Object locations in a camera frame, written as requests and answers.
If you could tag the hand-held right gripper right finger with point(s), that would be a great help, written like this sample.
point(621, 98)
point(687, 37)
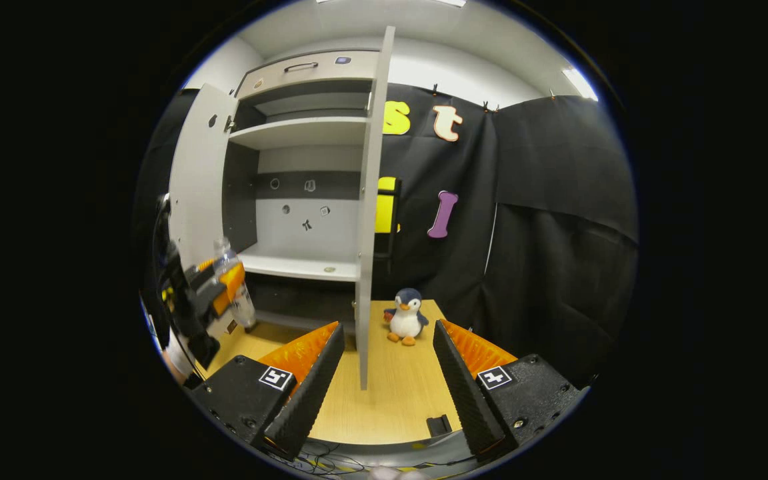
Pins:
point(467, 400)

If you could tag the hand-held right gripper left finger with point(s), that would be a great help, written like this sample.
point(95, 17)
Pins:
point(307, 406)

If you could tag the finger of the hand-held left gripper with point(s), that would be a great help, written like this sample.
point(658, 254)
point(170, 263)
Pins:
point(205, 265)
point(234, 276)

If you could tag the clear bottle with red label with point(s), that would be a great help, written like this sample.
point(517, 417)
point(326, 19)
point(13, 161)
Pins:
point(245, 310)

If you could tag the white cabinet door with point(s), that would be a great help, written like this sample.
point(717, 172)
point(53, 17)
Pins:
point(197, 186)
point(370, 200)

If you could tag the white cabinet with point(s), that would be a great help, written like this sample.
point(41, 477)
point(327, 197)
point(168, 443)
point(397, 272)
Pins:
point(304, 133)

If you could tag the white cabinet drawer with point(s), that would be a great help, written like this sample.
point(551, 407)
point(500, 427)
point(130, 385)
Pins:
point(317, 74)

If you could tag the small black block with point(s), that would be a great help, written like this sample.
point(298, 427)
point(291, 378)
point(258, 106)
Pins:
point(438, 425)

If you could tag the penguin plush toy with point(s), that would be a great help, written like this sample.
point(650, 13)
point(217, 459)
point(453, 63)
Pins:
point(407, 320)

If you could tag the black backdrop cloth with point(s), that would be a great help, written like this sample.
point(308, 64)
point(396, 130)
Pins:
point(557, 233)

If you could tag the ceiling light panel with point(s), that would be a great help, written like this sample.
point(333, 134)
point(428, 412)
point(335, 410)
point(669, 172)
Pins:
point(580, 83)
point(450, 2)

